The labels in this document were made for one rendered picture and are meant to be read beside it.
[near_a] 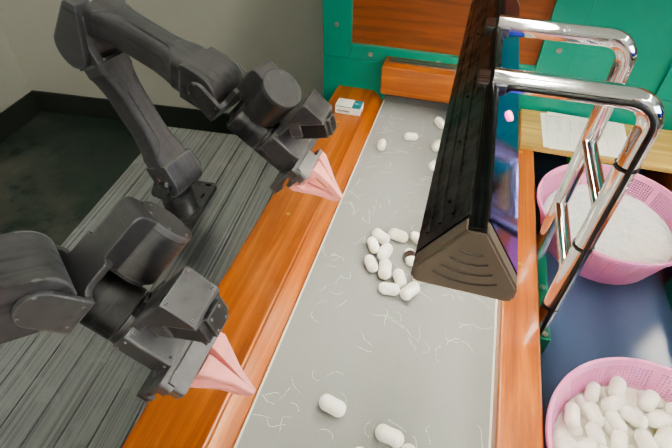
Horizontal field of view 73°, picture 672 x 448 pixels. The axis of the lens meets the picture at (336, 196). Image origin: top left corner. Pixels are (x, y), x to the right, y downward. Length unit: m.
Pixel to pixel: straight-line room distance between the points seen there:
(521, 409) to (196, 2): 1.92
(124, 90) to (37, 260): 0.47
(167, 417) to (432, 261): 0.41
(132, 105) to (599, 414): 0.83
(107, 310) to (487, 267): 0.33
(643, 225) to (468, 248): 0.69
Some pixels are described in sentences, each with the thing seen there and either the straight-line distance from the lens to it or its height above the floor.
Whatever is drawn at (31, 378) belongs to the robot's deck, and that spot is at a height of 0.67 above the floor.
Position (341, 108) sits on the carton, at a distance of 1.08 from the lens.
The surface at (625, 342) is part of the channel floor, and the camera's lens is 0.90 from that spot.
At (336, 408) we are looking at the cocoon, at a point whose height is 0.76.
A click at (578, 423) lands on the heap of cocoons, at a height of 0.74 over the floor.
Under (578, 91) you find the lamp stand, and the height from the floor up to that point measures 1.11.
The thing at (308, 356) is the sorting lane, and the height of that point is 0.74.
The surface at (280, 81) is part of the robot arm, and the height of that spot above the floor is 1.05.
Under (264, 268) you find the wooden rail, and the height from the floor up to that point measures 0.77.
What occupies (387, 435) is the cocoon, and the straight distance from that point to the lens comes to 0.62.
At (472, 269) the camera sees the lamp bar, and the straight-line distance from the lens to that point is 0.36.
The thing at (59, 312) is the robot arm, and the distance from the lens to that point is 0.45.
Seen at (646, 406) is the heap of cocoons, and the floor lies 0.74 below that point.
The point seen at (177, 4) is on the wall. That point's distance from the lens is 2.21.
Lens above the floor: 1.34
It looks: 42 degrees down
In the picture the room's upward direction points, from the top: straight up
